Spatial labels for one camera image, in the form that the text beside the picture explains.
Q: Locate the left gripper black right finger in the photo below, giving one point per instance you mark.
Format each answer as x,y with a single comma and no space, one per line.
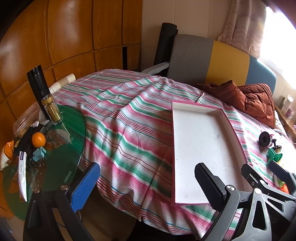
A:
212,186

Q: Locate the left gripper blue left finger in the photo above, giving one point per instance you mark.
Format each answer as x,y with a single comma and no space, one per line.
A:
83,187

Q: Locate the green plastic flanged tube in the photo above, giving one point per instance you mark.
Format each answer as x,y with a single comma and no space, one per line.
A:
272,155

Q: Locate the black round spool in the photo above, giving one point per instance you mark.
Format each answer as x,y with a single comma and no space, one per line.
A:
265,139

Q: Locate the dark brown massager brush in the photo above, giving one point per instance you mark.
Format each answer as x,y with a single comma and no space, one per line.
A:
276,148

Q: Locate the green glass round table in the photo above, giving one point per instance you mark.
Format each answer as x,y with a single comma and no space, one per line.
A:
64,148

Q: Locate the wooden side desk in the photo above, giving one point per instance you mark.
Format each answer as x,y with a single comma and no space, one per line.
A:
287,124

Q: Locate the white pink-rimmed tray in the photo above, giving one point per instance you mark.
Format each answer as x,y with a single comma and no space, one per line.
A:
203,134

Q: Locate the small blue toy block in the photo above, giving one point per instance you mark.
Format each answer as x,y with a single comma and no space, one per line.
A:
39,154

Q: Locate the orange fruit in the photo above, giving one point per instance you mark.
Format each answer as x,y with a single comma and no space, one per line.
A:
38,140

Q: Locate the white tube on table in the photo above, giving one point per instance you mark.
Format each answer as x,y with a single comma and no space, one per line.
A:
22,182

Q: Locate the white box on desk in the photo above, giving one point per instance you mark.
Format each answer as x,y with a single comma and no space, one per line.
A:
285,105

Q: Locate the rust brown quilted jacket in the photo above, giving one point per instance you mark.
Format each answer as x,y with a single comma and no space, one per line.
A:
255,100

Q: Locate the striped pink green bedspread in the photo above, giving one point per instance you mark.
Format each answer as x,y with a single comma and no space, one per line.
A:
129,134

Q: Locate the gold glass jar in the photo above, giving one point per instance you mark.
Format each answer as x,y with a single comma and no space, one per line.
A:
52,109

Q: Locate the stack of paper cups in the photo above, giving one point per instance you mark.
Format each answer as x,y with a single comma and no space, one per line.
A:
61,83

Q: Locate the black cylinder bottle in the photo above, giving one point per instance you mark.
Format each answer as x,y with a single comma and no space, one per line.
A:
38,85

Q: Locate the grey yellow blue headboard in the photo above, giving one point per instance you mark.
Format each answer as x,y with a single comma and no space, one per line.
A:
199,60

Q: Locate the grey foam pad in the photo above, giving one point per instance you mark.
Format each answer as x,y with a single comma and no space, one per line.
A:
156,68

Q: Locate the pink curtain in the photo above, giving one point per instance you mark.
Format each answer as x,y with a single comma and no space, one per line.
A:
244,26

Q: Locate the black rolled mat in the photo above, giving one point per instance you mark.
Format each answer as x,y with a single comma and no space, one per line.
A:
165,43

